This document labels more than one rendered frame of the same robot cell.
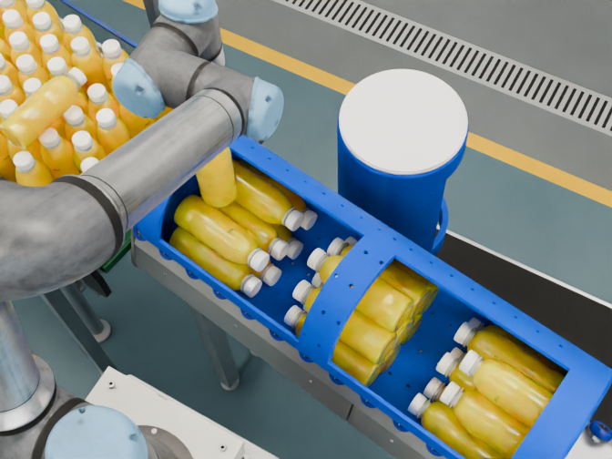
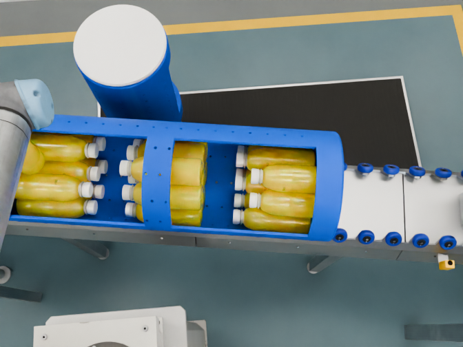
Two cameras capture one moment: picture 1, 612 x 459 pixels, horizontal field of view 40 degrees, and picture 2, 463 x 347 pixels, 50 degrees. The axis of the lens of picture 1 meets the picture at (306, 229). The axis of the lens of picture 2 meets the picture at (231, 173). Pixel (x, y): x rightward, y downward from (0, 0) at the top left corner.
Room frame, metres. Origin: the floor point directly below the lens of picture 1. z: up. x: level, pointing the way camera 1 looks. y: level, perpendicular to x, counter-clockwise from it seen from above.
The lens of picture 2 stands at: (0.22, 0.01, 2.33)
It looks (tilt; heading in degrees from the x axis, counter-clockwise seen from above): 73 degrees down; 322
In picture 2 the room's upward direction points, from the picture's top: straight up
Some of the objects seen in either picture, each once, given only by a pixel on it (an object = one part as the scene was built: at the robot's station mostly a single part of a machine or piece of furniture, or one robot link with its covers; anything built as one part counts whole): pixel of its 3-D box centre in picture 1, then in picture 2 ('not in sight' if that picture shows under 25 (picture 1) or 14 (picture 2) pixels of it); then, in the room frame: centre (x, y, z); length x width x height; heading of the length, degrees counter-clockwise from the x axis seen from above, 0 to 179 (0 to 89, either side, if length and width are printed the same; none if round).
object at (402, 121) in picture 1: (402, 120); (120, 44); (1.06, -0.23, 1.03); 0.28 x 0.28 x 0.01
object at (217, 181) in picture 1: (213, 167); (16, 149); (0.84, 0.16, 1.25); 0.07 x 0.07 x 0.19
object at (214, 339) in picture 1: (217, 346); (84, 242); (0.86, 0.27, 0.31); 0.06 x 0.06 x 0.63; 48
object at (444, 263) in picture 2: not in sight; (446, 255); (0.00, -0.59, 0.92); 0.08 x 0.03 x 0.05; 138
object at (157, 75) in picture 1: (164, 76); not in sight; (0.73, 0.17, 1.64); 0.11 x 0.11 x 0.08; 60
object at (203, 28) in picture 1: (189, 21); not in sight; (0.82, 0.14, 1.64); 0.09 x 0.08 x 0.11; 150
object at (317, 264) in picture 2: not in sight; (325, 257); (0.20, -0.46, 0.31); 0.06 x 0.06 x 0.63; 48
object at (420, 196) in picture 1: (392, 219); (145, 107); (1.06, -0.23, 0.59); 0.28 x 0.28 x 0.88
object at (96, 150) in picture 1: (94, 166); not in sight; (1.03, 0.45, 0.99); 0.07 x 0.07 x 0.19
